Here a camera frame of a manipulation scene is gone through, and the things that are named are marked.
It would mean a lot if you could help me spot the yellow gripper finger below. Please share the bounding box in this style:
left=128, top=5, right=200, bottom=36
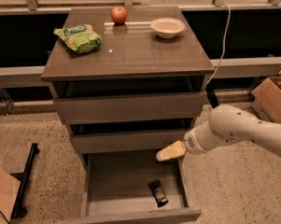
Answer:
left=156, top=141, right=186, bottom=161

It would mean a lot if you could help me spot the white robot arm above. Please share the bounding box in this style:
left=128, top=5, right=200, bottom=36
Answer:
left=156, top=105, right=281, bottom=161

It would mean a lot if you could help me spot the middle drawer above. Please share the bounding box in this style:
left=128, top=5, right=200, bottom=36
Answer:
left=70, top=129, right=187, bottom=154

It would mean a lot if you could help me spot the top drawer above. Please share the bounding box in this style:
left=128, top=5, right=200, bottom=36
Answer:
left=53, top=91, right=206, bottom=124

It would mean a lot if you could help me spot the open bottom drawer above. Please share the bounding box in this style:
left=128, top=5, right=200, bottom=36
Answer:
left=73, top=149, right=202, bottom=224

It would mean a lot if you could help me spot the brown drawer cabinet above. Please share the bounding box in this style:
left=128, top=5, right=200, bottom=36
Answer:
left=40, top=6, right=216, bottom=224

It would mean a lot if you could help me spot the black plug adapter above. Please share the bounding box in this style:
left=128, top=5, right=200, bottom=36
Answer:
left=206, top=90, right=219, bottom=108

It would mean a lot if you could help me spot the cardboard box right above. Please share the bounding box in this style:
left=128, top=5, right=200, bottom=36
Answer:
left=252, top=76, right=281, bottom=124

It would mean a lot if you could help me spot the white paper bowl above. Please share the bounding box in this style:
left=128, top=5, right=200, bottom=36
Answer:
left=150, top=18, right=185, bottom=39

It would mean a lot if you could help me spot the red apple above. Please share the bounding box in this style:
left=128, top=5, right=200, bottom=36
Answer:
left=111, top=7, right=127, bottom=24

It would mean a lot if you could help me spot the green chip bag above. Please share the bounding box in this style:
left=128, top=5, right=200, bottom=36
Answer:
left=53, top=24, right=101, bottom=54

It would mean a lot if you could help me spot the black metal stand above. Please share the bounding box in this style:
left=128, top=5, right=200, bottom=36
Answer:
left=11, top=143, right=39, bottom=218

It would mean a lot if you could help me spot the cardboard sheet left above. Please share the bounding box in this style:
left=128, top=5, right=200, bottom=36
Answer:
left=0, top=168, right=20, bottom=224

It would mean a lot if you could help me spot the white cable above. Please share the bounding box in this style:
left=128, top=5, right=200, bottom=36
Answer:
left=205, top=3, right=232, bottom=86

